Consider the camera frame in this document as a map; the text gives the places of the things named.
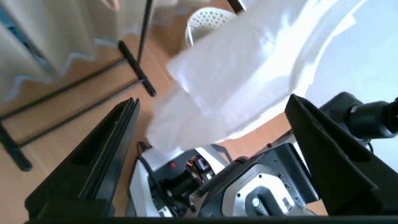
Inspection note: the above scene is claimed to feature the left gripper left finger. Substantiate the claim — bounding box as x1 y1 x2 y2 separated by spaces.
24 98 141 218

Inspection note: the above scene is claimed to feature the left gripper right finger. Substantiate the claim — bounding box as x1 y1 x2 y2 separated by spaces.
284 93 398 217

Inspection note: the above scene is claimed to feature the white printed t-shirt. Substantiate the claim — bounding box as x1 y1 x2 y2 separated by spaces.
146 0 364 153

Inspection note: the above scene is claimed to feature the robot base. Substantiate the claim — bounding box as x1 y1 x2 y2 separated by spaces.
126 141 329 218

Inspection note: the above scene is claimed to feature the black clothes rack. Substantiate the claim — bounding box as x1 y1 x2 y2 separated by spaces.
0 0 158 172

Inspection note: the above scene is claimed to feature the white laundry basket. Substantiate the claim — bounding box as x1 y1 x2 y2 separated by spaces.
185 7 239 47

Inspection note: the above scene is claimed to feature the beige curtain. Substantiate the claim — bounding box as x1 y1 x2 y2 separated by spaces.
1 0 233 77
0 21 60 103

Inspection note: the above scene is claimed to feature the window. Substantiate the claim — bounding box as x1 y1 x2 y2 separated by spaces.
0 4 47 68

